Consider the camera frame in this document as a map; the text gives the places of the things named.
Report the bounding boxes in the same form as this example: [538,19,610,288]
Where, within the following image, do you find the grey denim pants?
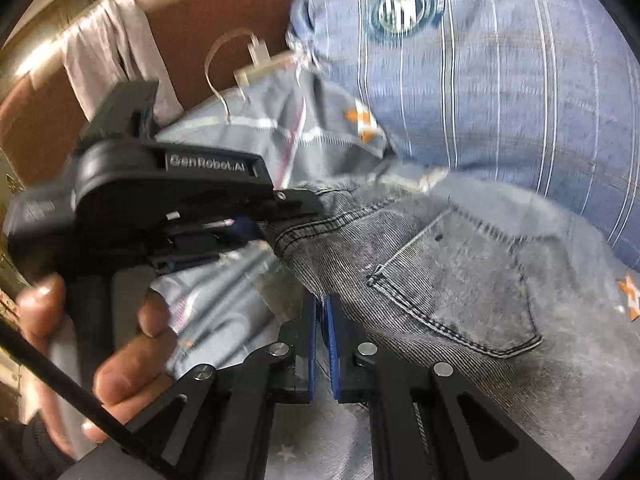
[265,177,638,480]

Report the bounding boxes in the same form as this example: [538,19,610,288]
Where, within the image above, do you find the pale hanging cloth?
[62,0,183,121]

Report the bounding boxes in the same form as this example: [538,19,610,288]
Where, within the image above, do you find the black cable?
[0,317,176,480]

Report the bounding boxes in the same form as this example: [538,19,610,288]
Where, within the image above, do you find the blue striped pillow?
[287,0,640,266]

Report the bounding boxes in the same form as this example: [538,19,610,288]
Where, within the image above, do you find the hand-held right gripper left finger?
[125,294,318,480]

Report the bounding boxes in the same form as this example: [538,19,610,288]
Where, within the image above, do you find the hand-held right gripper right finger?
[326,294,576,480]

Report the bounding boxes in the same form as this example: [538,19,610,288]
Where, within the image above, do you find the grey printed bedsheet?
[47,67,640,480]

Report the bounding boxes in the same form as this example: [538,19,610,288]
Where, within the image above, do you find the person's left hand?
[15,275,176,456]

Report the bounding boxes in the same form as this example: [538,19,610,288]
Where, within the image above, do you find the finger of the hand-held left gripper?
[265,187,326,223]
[150,216,263,273]

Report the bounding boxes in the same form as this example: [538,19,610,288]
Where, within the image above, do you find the white plastic hanger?
[207,30,301,121]

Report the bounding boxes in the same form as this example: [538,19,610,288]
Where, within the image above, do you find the brown wooden headboard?
[0,0,323,176]

